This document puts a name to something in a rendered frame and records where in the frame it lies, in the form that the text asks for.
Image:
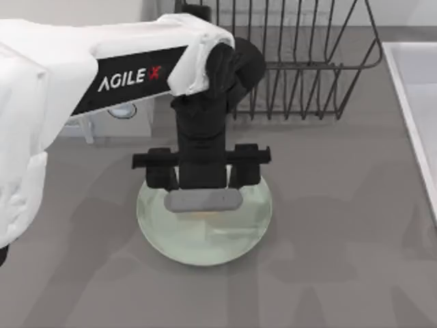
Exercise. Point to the round microwave knob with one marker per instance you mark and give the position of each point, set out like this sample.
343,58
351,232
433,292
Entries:
122,111

